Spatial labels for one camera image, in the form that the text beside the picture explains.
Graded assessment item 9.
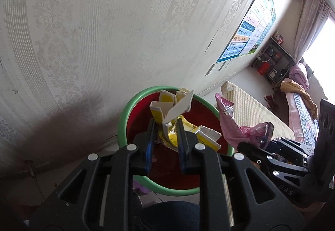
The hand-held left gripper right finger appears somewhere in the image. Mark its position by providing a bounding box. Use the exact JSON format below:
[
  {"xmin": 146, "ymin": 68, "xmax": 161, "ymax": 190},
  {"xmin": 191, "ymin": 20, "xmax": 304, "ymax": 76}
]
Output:
[{"xmin": 175, "ymin": 118, "xmax": 307, "ymax": 231}]

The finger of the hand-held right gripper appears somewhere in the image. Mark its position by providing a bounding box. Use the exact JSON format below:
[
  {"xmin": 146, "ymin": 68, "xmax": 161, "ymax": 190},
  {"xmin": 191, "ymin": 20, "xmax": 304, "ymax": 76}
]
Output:
[
  {"xmin": 269, "ymin": 137, "xmax": 318, "ymax": 161},
  {"xmin": 237, "ymin": 141, "xmax": 311, "ymax": 178}
]

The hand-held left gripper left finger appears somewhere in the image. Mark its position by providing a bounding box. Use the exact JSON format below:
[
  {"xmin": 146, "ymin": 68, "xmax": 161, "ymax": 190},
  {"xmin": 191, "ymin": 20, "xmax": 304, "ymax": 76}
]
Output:
[{"xmin": 29, "ymin": 119, "xmax": 157, "ymax": 231}]

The red bucket with green rim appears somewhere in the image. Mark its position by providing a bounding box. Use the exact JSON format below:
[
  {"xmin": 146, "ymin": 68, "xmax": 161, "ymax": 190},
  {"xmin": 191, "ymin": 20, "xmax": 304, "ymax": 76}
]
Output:
[{"xmin": 117, "ymin": 86, "xmax": 234, "ymax": 196}]

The yellow white carton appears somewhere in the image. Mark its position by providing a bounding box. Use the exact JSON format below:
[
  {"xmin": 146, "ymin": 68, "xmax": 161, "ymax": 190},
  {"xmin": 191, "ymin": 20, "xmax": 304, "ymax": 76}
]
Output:
[{"xmin": 149, "ymin": 88, "xmax": 222, "ymax": 153}]

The pink foil snack wrapper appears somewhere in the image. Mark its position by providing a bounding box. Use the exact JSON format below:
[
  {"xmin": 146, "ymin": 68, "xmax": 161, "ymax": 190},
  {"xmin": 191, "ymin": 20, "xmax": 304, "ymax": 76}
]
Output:
[{"xmin": 215, "ymin": 93, "xmax": 275, "ymax": 150}]

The grey patchwork quilt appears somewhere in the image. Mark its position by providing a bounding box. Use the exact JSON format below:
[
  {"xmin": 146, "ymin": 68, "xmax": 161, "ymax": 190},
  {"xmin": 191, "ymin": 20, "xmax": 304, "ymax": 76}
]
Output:
[{"xmin": 289, "ymin": 92, "xmax": 322, "ymax": 148}]

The pink bed sheet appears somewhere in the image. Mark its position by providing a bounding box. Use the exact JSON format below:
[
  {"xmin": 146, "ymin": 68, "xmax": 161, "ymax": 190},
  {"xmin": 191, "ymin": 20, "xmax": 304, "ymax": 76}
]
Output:
[{"xmin": 285, "ymin": 91, "xmax": 304, "ymax": 140}]

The yellow blanket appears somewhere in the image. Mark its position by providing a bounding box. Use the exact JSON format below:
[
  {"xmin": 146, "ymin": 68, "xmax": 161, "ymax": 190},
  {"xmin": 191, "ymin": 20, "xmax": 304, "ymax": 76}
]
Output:
[{"xmin": 281, "ymin": 78, "xmax": 318, "ymax": 119}]

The pink folded blanket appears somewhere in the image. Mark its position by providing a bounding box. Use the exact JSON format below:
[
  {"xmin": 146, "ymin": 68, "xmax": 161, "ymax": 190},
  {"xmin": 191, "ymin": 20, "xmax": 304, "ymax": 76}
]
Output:
[{"xmin": 288, "ymin": 63, "xmax": 311, "ymax": 90}]

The person's leg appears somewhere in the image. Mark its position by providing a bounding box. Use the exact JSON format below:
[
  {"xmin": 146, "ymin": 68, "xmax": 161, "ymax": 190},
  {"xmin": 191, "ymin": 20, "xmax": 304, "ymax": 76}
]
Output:
[{"xmin": 133, "ymin": 201, "xmax": 202, "ymax": 231}]

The red box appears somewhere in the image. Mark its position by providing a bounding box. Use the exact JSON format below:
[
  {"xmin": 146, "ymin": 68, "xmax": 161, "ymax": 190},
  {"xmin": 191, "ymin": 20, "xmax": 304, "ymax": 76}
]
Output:
[{"xmin": 258, "ymin": 62, "xmax": 272, "ymax": 76}]

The black metal shelf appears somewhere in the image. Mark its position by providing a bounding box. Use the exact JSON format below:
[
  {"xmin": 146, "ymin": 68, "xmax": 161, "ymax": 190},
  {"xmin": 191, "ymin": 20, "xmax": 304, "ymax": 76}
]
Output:
[{"xmin": 251, "ymin": 36, "xmax": 297, "ymax": 87}]

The window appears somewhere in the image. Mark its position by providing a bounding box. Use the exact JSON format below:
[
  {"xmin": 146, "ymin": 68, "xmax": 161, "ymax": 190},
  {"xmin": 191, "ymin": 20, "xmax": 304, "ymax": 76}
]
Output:
[{"xmin": 302, "ymin": 15, "xmax": 335, "ymax": 106}]

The pale patterned curtain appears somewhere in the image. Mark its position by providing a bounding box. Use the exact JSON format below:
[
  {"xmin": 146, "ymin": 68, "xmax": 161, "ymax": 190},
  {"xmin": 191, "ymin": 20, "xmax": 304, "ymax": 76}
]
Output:
[{"xmin": 293, "ymin": 0, "xmax": 333, "ymax": 62}]

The blue letter wall poster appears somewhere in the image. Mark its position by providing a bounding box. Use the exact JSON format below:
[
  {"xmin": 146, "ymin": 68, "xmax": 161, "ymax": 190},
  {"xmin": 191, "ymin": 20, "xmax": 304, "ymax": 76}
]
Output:
[{"xmin": 216, "ymin": 0, "xmax": 274, "ymax": 63}]

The white chart wall poster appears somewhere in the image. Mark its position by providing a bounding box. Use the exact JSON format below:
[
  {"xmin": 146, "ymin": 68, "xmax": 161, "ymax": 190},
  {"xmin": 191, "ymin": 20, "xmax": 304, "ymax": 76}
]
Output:
[{"xmin": 249, "ymin": 0, "xmax": 271, "ymax": 48}]

